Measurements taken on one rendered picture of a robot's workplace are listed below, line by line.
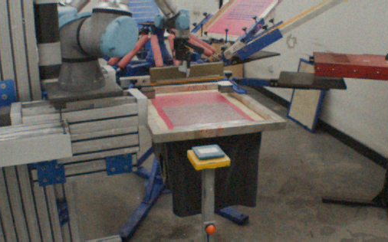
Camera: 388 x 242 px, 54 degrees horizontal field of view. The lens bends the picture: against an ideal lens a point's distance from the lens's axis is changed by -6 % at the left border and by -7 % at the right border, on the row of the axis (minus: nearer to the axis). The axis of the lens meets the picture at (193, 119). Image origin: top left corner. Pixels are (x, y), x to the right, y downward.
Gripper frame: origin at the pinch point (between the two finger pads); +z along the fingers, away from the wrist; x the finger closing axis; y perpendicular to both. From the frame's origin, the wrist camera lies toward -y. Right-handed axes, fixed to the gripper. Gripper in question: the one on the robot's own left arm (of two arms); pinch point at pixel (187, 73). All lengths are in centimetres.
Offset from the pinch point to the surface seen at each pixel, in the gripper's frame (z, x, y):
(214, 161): 14, 83, 12
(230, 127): 11, 60, -3
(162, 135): 11, 60, 26
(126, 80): 6.2, -22.0, 31.0
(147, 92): 7.7, 2.7, 22.3
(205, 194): 29, 79, 13
